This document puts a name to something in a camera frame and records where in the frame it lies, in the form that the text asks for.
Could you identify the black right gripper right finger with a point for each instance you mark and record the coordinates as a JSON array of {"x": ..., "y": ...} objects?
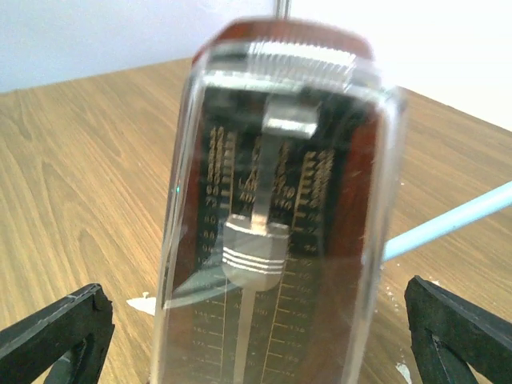
[{"x": 451, "y": 337}]

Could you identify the clear plastic metronome cover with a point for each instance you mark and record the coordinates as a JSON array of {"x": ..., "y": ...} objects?
[{"x": 280, "y": 200}]

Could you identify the large white paper scrap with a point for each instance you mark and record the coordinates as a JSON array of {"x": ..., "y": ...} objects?
[{"x": 145, "y": 303}]

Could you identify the light blue music stand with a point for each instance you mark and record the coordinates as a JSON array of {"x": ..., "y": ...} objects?
[{"x": 452, "y": 220}]

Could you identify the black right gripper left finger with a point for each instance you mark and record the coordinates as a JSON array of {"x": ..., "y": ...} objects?
[{"x": 69, "y": 339}]

